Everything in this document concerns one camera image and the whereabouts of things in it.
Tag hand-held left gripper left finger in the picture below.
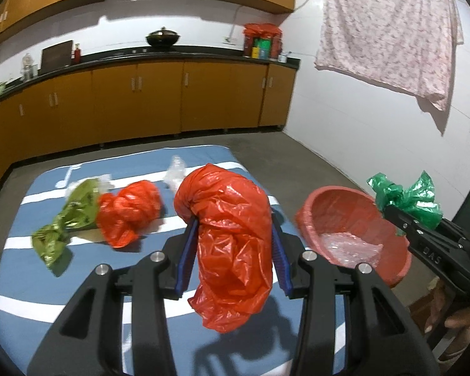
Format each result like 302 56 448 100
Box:
27 218 200 376

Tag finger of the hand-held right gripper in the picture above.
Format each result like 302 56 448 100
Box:
381 203 424 240

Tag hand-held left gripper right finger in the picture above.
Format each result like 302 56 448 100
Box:
270 212 444 376

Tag dark green plastic bag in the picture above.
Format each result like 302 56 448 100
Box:
367 171 444 236

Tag large red plastic bag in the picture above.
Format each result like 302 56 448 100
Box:
173 162 275 334

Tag red plastic mesh basket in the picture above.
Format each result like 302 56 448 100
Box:
295 186 413 287

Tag clear bubble wrap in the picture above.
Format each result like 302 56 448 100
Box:
320 231 384 268

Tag person's right hand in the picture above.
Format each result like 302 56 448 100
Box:
423 279 470 334

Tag small red plastic bag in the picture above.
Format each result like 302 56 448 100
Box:
97 180 162 248

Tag crumpled clear plastic bag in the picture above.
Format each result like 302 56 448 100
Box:
163 155 189 189
96 173 115 193

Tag olive green plastic wrapper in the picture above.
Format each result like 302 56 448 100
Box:
31 178 101 270

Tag blue striped tablecloth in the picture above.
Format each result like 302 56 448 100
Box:
0 145 347 376

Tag wooden lower kitchen cabinets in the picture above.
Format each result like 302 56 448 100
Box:
0 62 299 205

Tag pink floral hanging sheet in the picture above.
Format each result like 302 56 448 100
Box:
314 0 465 112

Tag black kitchen countertop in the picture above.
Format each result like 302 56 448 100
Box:
0 44 301 115

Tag black wok with lid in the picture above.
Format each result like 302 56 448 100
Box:
145 26 181 50

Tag red bag over containers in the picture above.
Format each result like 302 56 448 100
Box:
242 23 283 60

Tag dark cutting board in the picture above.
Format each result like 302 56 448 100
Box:
41 40 73 72

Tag clear glass jar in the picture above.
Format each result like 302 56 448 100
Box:
21 52 38 81

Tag white wall cable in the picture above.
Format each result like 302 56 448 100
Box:
228 5 244 40

